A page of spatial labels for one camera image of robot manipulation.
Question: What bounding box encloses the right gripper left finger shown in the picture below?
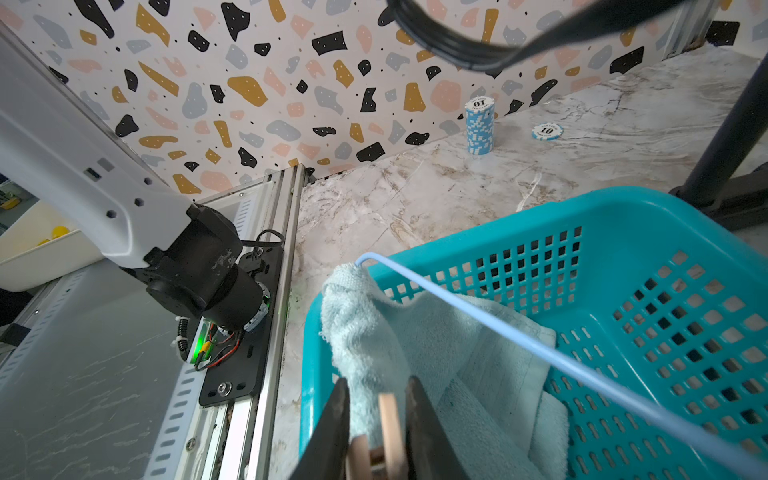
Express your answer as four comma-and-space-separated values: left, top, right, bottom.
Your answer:
289, 378, 350, 480

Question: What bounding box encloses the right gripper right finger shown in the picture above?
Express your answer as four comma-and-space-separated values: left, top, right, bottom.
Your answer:
405, 376, 468, 480

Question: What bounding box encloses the peach clothespin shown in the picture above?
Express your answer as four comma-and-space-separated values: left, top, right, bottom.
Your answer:
346, 392, 404, 480

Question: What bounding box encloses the light blue towel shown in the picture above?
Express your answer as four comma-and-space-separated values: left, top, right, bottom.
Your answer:
321, 264, 569, 479

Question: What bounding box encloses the light blue wire hanger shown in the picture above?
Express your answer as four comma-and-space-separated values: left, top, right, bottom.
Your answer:
354, 252, 767, 479

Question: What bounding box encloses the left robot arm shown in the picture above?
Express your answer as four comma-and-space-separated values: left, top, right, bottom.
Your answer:
1, 28, 264, 332

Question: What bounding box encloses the single blue poker chip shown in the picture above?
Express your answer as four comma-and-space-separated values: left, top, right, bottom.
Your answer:
532, 122, 564, 141

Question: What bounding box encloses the blue poker chip stack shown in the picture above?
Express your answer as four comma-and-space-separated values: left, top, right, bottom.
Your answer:
465, 96, 495, 155

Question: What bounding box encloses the black clothes rack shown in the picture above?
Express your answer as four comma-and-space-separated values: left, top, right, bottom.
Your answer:
670, 61, 767, 231

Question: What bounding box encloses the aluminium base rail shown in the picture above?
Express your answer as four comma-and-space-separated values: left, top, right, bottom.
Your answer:
1, 167, 307, 479

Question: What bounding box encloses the black corrugated cable conduit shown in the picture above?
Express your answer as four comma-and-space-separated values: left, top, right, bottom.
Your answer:
386, 0, 691, 74

